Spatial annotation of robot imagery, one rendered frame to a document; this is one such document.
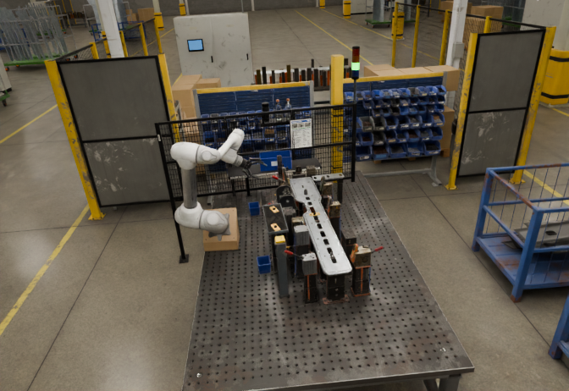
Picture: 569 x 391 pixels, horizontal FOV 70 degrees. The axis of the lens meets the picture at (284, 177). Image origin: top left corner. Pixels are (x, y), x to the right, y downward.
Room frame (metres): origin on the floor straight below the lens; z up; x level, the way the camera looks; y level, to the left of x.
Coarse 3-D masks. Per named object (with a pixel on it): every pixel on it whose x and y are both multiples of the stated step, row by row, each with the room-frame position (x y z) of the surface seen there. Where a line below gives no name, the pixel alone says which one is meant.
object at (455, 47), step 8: (456, 0) 6.85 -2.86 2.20; (464, 0) 6.81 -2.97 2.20; (456, 8) 6.82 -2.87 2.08; (464, 8) 6.81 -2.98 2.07; (456, 16) 6.81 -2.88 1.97; (464, 16) 6.81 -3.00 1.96; (456, 24) 6.81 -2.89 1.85; (464, 24) 6.82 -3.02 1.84; (456, 32) 6.78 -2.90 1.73; (456, 40) 6.81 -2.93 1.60; (448, 48) 6.94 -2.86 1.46; (456, 48) 6.72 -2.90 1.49; (448, 56) 6.91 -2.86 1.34; (456, 56) 6.72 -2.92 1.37; (448, 64) 6.87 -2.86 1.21; (456, 64) 6.81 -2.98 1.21; (448, 96) 6.79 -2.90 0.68; (448, 104) 6.81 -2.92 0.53
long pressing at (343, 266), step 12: (300, 180) 3.30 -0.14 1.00; (312, 180) 3.29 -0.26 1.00; (300, 192) 3.08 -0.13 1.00; (312, 192) 3.06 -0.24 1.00; (312, 204) 2.86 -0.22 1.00; (312, 216) 2.68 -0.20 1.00; (324, 216) 2.67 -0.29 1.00; (312, 228) 2.52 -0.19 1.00; (324, 228) 2.51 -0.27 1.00; (312, 240) 2.35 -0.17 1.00; (336, 240) 2.34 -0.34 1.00; (324, 252) 2.21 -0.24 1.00; (336, 252) 2.21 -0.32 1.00; (324, 264) 2.09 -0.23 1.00; (336, 264) 2.08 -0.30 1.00; (348, 264) 2.08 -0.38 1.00
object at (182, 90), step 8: (184, 80) 7.58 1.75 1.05; (192, 80) 7.53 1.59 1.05; (200, 80) 7.49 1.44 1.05; (208, 80) 7.45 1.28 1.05; (216, 80) 7.41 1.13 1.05; (176, 88) 7.01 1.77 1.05; (184, 88) 6.97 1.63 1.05; (192, 88) 7.05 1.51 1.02; (200, 88) 7.27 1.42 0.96; (176, 96) 6.88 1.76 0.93; (184, 96) 6.87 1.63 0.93; (192, 96) 6.96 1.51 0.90; (184, 104) 6.87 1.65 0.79; (192, 104) 6.87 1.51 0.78; (192, 112) 6.88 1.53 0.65
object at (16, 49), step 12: (0, 12) 16.22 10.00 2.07; (12, 12) 16.43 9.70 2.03; (24, 12) 16.38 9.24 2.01; (0, 24) 16.41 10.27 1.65; (12, 24) 16.38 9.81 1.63; (0, 36) 16.36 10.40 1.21; (12, 36) 16.56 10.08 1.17; (24, 36) 16.54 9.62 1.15; (36, 36) 16.59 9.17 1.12; (12, 48) 16.49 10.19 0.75; (24, 48) 16.48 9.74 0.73; (36, 48) 16.52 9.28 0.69; (48, 48) 16.52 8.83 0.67; (12, 60) 16.42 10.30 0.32; (24, 60) 16.42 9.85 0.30
